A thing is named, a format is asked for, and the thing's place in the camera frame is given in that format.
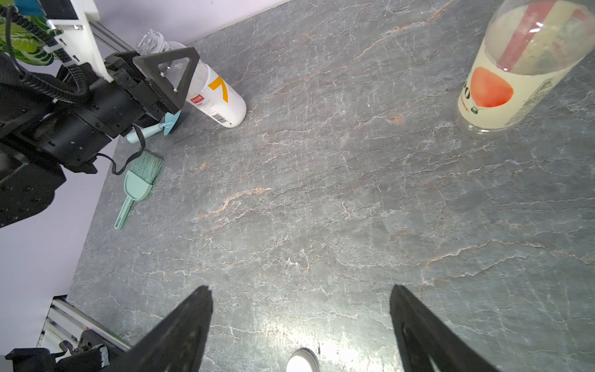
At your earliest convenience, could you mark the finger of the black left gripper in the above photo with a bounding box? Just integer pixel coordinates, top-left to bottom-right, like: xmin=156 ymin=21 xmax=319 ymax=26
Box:
xmin=133 ymin=47 xmax=200 ymax=114

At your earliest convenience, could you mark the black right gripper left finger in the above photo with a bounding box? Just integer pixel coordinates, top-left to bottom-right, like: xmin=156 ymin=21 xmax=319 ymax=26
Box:
xmin=105 ymin=286 xmax=213 ymax=371

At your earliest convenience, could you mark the clear bottle yellow white label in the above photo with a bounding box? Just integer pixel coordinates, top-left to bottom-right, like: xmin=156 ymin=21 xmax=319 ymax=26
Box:
xmin=136 ymin=29 xmax=247 ymax=128

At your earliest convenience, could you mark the clear bottle red cream label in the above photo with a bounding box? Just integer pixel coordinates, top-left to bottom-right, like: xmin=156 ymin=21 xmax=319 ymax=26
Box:
xmin=456 ymin=1 xmax=594 ymax=138

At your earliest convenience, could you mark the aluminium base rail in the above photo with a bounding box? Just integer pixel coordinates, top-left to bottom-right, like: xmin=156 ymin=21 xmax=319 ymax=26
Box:
xmin=37 ymin=296 xmax=131 ymax=357

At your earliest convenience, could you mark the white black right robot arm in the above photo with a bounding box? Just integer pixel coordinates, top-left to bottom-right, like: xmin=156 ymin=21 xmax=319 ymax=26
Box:
xmin=4 ymin=285 xmax=496 ymax=371

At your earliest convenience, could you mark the light blue plastic trowel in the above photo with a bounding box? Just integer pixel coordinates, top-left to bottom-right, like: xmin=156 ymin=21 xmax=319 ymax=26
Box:
xmin=126 ymin=112 xmax=181 ymax=144

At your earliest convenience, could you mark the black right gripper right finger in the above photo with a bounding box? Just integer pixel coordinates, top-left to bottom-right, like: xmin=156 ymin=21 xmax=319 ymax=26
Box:
xmin=390 ymin=285 xmax=497 ymax=371

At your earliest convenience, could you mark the green hand brush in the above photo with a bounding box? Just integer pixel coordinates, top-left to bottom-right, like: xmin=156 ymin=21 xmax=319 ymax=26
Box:
xmin=130 ymin=150 xmax=165 ymax=184

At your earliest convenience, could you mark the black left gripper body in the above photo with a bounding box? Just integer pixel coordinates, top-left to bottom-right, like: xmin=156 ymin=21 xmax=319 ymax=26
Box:
xmin=27 ymin=51 xmax=166 ymax=174

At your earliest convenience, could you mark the green artificial leafy plant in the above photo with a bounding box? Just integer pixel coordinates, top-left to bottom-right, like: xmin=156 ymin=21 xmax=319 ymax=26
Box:
xmin=1 ymin=0 xmax=56 ymax=66

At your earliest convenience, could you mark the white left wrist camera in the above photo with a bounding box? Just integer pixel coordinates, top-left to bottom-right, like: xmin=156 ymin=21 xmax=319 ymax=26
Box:
xmin=14 ymin=0 xmax=113 ymax=82

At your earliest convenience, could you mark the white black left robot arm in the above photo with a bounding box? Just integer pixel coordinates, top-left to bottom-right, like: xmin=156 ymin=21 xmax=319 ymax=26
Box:
xmin=1 ymin=47 xmax=200 ymax=226

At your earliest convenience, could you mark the white bottle cap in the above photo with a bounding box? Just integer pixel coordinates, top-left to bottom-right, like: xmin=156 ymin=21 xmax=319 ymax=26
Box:
xmin=285 ymin=348 xmax=320 ymax=372

